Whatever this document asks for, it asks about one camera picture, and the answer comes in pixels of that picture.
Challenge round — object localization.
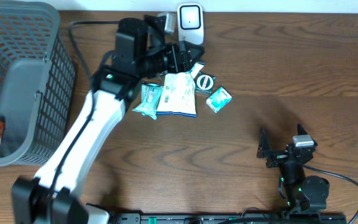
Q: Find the dark green round-logo box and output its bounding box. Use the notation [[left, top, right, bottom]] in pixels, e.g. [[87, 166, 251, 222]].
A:
[[195, 72, 216, 95]]

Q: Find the teal wet wipes pack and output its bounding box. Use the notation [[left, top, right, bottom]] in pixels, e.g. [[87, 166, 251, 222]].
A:
[[133, 83, 163, 120]]

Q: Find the white blue-edged snack bag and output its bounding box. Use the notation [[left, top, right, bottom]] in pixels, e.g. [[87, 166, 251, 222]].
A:
[[157, 62, 205, 118]]

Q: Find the teal tissue pack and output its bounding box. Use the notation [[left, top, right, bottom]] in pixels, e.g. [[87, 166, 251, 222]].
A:
[[206, 86, 232, 113]]

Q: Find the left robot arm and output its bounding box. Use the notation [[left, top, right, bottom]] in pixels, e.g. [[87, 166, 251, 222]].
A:
[[11, 15, 204, 223]]

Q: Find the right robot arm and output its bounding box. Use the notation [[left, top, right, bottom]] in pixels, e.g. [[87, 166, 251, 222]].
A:
[[257, 124, 329, 213]]

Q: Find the white barcode scanner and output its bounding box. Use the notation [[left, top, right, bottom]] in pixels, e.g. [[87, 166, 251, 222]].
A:
[[177, 3, 204, 45]]

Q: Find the grey plastic mesh basket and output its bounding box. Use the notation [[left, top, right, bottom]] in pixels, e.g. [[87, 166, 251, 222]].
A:
[[0, 1, 76, 167]]

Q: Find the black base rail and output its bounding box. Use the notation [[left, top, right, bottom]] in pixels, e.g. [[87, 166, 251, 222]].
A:
[[108, 213, 347, 224]]

